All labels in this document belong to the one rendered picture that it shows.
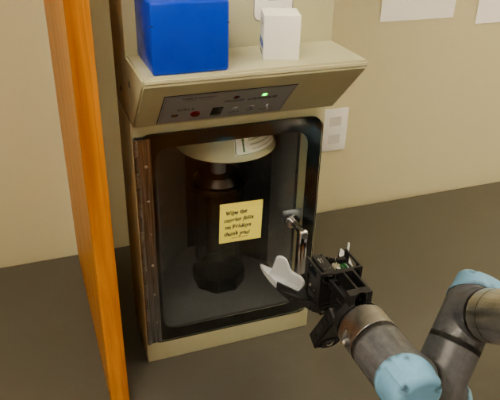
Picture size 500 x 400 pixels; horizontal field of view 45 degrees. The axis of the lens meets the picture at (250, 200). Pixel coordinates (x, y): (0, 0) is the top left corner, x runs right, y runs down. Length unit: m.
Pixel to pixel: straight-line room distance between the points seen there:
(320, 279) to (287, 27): 0.36
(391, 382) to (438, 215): 0.94
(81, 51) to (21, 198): 0.70
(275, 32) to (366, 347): 0.44
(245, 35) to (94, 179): 0.30
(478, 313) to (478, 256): 0.70
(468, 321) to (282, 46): 0.45
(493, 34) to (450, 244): 0.57
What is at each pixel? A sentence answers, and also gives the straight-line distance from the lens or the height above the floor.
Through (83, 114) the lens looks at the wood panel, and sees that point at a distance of 0.81.
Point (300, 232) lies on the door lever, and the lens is 1.03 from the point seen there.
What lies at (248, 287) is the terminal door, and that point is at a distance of 1.11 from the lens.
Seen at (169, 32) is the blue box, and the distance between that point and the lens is 0.78.
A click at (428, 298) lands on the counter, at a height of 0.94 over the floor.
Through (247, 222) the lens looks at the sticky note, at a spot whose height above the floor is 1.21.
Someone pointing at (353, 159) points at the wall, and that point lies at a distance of 1.64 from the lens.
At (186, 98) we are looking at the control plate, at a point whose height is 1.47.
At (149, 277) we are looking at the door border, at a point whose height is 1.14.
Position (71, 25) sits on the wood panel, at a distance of 0.77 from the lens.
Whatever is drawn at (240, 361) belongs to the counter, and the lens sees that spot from 1.17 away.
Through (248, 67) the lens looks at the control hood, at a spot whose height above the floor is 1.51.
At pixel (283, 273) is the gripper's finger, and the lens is 0.99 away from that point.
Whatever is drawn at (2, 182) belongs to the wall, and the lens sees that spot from 1.41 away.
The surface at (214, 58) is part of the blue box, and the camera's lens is 0.80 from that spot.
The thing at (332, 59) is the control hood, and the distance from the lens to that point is 0.88.
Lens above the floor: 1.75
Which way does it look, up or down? 29 degrees down
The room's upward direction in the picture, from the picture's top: 2 degrees clockwise
